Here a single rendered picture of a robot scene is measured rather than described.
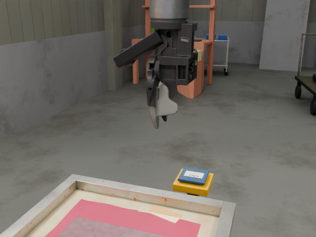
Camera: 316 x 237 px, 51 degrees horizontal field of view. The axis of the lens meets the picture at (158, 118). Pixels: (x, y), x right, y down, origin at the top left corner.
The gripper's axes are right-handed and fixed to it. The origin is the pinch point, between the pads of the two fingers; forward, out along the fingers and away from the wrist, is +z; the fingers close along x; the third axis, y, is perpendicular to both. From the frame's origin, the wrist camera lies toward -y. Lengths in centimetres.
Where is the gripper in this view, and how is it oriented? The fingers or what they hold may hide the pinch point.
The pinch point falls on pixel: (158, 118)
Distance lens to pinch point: 71.0
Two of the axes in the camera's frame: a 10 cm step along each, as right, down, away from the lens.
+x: 3.6, -3.1, 8.8
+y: 9.3, 1.3, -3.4
